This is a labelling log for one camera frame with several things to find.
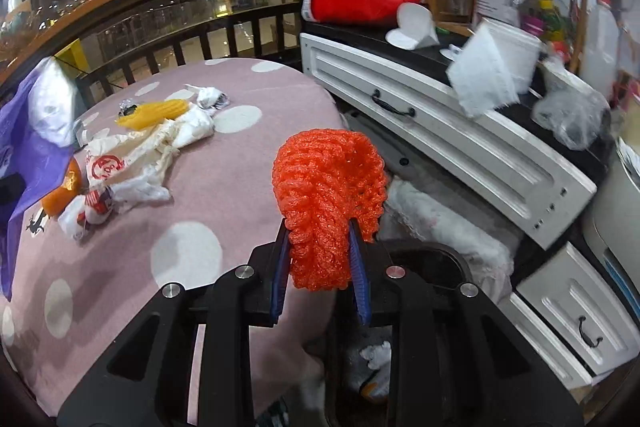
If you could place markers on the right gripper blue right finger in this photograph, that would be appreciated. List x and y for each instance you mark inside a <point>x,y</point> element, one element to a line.
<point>358,273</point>

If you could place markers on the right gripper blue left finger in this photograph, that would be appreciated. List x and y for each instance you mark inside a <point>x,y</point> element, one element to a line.
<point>280,273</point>

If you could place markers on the white tissue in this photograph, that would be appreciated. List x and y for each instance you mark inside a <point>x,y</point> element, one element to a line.
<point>370,372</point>

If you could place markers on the orange foam fruit net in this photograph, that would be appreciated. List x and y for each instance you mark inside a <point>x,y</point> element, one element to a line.
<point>323,179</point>

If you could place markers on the white red printed plastic bag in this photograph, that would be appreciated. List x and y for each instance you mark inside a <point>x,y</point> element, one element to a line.
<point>133,165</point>

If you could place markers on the purple plastic bag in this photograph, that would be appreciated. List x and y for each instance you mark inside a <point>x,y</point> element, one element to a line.
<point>37,142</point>

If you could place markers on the orange peel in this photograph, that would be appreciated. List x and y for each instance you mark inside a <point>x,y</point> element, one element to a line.
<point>54,203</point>

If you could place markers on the black trash bin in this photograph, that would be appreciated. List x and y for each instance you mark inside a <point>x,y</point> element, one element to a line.
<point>408,281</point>

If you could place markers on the white fluffy rug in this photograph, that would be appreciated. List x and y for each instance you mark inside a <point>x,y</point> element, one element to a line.
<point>448,214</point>

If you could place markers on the small white crumpled wrapper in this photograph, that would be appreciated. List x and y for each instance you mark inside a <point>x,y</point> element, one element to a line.
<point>209,99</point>

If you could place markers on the crumpled white plastic bag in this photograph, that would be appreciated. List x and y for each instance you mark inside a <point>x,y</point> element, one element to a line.
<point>93,209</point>

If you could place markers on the white drawer cabinet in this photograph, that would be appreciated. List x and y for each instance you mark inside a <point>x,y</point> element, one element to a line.
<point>563,305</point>

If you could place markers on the pink polka dot tablecloth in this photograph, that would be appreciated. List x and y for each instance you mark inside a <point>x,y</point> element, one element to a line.
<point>71,299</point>

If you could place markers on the crumpled silver wrapper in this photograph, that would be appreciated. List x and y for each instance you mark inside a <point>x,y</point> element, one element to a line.
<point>127,107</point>

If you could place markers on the white appliance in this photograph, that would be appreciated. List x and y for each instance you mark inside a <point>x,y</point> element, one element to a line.
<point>611,226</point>

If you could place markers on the wooden railing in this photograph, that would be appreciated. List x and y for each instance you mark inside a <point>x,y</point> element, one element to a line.
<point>107,45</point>

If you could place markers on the white paper cup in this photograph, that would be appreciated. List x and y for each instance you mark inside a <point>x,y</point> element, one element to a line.
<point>416,28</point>

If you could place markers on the clear plastic bag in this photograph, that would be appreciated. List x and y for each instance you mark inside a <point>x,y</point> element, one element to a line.
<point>573,111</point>

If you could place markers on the white plastic jug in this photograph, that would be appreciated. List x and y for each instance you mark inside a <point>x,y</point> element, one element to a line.
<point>598,67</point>

